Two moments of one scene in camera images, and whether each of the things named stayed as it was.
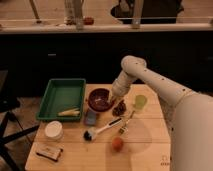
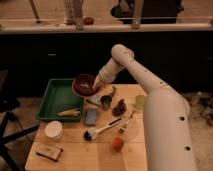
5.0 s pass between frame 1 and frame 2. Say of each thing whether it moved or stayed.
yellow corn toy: stayed
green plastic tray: stayed
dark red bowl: moved
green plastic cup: stayed
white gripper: moved
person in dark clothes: stayed
